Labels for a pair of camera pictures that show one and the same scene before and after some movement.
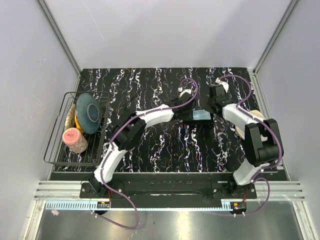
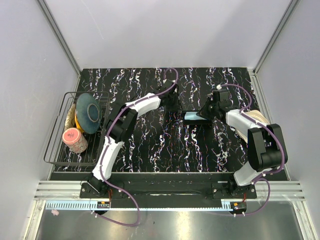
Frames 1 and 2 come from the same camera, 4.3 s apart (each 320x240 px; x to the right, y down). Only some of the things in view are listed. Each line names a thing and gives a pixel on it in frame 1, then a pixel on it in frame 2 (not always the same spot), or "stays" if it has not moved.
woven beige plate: x=70 y=121 stays
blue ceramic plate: x=88 y=113 stays
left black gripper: x=189 y=117 to x=177 y=107
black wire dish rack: x=78 y=134 stays
